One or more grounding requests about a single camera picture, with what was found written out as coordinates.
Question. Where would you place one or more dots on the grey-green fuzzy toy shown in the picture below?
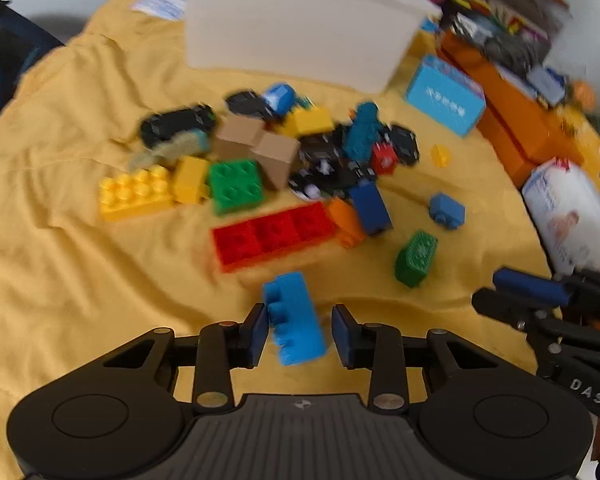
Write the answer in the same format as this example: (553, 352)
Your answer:
(175, 149)

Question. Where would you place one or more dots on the orange building brick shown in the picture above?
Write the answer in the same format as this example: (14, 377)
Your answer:
(346, 220)

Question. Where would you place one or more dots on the dark blue fabric chair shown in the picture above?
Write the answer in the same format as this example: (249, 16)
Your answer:
(5, 50)

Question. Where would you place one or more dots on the tall green building brick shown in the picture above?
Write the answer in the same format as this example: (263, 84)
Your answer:
(415, 260)

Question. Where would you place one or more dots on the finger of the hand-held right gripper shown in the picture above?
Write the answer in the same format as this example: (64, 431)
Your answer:
(527, 285)
(505, 310)

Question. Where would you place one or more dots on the orange ball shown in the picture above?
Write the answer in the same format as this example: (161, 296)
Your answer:
(582, 95)

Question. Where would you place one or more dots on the clear plastic storage box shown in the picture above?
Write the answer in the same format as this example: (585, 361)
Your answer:
(515, 7)

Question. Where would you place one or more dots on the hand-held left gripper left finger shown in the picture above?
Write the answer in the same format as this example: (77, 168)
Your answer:
(256, 332)

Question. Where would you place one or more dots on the long red building brick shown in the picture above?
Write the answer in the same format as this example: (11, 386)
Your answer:
(270, 235)

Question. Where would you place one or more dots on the red toy car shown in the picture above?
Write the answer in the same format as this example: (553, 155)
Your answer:
(384, 159)

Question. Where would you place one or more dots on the white soft pack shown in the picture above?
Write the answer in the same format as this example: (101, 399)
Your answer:
(570, 215)

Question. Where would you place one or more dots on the long yellow building brick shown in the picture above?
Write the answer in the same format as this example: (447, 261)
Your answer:
(135, 195)

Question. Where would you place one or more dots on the white and blue packet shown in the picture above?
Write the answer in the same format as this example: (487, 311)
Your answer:
(160, 1)

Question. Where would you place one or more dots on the blue round toy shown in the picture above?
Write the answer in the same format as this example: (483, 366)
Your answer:
(280, 96)

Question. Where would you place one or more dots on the square green building brick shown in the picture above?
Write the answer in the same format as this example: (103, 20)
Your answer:
(235, 187)

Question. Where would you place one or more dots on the light blue building brick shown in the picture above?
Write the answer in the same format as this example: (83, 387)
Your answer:
(292, 320)

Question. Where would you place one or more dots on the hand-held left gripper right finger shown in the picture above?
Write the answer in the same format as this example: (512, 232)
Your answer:
(342, 335)

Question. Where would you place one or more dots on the large orange box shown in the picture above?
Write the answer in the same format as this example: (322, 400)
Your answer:
(510, 125)

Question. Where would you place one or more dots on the small blue building brick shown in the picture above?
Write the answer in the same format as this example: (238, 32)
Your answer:
(447, 210)

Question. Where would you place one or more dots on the teal toy train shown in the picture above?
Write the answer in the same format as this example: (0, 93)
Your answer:
(362, 130)

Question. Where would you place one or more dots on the brown cardboard cube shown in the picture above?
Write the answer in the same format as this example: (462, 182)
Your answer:
(277, 157)
(237, 135)

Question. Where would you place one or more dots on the white plastic bin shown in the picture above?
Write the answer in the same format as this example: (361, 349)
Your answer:
(290, 25)

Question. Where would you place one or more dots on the dark blue building brick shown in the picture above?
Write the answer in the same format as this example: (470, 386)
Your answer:
(371, 207)

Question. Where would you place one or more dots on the light blue carton box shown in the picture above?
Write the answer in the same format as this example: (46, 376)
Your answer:
(442, 97)

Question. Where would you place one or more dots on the yellow blanket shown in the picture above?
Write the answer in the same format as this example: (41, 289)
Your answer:
(55, 240)

